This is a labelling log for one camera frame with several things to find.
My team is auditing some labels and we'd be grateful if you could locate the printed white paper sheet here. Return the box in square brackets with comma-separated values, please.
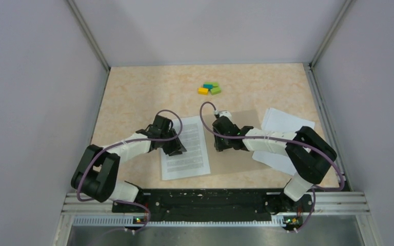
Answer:
[161, 116, 211, 181]

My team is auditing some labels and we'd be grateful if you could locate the white paper sheet stack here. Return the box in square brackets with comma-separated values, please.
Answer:
[252, 107, 316, 176]

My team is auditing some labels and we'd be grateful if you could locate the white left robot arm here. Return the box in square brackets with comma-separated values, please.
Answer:
[71, 114, 187, 212]

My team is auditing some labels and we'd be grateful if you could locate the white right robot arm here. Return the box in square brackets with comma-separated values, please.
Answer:
[212, 116, 337, 215]

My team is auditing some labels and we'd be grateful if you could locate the light green block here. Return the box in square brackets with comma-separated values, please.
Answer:
[210, 87, 222, 95]

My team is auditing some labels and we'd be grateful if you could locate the yellow block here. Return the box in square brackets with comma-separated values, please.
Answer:
[198, 87, 209, 95]

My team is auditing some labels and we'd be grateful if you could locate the teal block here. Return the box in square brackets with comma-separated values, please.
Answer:
[202, 84, 213, 90]

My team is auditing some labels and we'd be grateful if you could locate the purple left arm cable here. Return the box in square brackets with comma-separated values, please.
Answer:
[76, 109, 183, 245]

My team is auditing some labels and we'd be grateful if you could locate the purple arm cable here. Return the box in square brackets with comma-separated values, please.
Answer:
[76, 109, 183, 245]
[199, 101, 346, 233]

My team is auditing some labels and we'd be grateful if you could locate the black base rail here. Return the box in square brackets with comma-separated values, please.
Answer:
[112, 188, 312, 222]

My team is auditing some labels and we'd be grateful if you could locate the grey slotted cable duct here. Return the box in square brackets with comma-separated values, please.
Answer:
[73, 215, 286, 228]

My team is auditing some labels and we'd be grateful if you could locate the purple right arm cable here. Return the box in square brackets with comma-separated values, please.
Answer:
[199, 101, 346, 233]

